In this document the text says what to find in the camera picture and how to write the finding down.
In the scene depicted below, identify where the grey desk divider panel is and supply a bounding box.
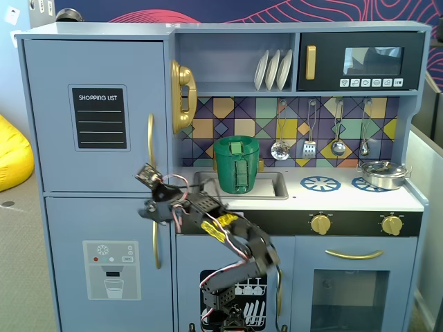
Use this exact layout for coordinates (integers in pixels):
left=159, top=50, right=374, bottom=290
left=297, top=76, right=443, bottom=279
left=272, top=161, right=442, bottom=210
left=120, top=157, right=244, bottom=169
left=404, top=123, right=443, bottom=332

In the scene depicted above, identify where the yellow tag on arm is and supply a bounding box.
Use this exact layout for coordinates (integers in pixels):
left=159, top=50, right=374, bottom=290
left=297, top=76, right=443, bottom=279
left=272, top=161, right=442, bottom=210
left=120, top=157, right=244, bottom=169
left=200, top=213, right=244, bottom=243

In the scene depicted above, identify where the black toy microwave door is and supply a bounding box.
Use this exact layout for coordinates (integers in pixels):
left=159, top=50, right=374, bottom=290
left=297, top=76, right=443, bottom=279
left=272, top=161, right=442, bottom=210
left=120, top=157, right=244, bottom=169
left=298, top=32, right=426, bottom=92

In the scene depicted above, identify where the silver toy ladle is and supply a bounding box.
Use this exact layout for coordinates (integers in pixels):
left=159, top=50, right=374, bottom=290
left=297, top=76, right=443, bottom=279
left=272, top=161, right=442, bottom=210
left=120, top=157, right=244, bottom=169
left=330, top=98, right=347, bottom=157

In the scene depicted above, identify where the gold stove knob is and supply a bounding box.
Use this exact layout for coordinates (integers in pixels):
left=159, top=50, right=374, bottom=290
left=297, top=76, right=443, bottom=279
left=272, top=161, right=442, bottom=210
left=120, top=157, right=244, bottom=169
left=309, top=213, right=334, bottom=237
left=380, top=214, right=404, bottom=237

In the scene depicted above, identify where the blue oven door with window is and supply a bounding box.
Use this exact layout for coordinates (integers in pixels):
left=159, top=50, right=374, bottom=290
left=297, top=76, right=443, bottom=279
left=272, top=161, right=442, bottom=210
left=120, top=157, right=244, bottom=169
left=294, top=236, right=418, bottom=332

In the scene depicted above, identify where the white toy plate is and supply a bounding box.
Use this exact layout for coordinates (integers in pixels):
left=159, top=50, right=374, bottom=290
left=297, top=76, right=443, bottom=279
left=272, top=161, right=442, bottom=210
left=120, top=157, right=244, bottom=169
left=275, top=49, right=293, bottom=90
left=264, top=49, right=281, bottom=91
left=254, top=49, right=270, bottom=91

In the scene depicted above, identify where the gold toy telephone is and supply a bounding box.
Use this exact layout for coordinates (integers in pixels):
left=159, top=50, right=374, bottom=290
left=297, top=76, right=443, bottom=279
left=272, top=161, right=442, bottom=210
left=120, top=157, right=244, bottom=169
left=170, top=59, right=199, bottom=134

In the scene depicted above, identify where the small wrist camera board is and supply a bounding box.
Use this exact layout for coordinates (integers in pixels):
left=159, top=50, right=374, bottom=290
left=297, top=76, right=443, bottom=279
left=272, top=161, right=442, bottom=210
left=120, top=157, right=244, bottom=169
left=134, top=162, right=164, bottom=190

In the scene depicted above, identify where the silver slotted toy spoon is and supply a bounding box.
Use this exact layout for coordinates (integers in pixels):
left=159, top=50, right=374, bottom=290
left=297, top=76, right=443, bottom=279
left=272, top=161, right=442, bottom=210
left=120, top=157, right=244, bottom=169
left=270, top=99, right=291, bottom=161

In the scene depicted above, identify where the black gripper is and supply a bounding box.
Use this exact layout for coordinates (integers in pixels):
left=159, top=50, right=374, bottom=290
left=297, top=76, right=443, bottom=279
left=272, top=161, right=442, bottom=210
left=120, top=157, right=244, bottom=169
left=137, top=181, right=195, bottom=226

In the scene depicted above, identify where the blue toy play kitchen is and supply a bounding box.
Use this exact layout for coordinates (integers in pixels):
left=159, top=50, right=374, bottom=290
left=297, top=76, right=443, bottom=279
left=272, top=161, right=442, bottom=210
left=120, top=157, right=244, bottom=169
left=15, top=21, right=433, bottom=332

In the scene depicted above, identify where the blue shopping list fridge door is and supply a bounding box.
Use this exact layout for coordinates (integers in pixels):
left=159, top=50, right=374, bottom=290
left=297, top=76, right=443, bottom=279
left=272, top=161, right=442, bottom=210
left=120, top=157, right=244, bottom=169
left=22, top=38, right=167, bottom=193

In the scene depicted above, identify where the blue dishwasher door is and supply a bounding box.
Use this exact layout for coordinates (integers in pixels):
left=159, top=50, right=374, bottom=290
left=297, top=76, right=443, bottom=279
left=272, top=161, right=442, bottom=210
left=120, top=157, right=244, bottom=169
left=176, top=234, right=296, bottom=332

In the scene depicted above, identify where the silver toy pot with lid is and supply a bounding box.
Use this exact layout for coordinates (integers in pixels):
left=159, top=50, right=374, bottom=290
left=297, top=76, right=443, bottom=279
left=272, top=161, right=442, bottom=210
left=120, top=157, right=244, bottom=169
left=356, top=160, right=414, bottom=192

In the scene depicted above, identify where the silver toy spatula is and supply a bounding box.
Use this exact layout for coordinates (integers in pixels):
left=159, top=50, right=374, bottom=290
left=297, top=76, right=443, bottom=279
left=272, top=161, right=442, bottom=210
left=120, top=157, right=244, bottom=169
left=302, top=99, right=317, bottom=160

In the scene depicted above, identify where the yellow bean bag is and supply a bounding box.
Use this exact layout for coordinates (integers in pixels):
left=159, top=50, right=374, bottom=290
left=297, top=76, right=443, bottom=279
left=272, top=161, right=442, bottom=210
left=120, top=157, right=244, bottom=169
left=0, top=113, right=35, bottom=193

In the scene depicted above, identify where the grey toy sink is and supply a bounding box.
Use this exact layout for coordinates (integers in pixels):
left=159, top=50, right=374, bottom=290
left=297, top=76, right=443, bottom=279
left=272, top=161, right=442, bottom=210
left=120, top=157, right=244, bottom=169
left=192, top=170, right=289, bottom=201

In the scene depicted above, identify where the green plastic cup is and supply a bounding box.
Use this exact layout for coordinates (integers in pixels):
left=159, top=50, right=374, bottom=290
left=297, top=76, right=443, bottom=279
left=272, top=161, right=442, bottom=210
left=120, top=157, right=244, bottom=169
left=213, top=135, right=261, bottom=195

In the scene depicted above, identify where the white wall socket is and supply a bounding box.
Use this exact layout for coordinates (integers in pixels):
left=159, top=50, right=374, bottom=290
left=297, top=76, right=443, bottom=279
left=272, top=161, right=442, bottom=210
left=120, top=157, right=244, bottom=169
left=3, top=6, right=21, bottom=26

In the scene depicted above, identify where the blue ice dispenser fridge door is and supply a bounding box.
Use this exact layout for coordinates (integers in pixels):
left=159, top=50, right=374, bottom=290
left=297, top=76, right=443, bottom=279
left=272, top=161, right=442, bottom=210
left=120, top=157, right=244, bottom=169
left=44, top=196, right=171, bottom=332

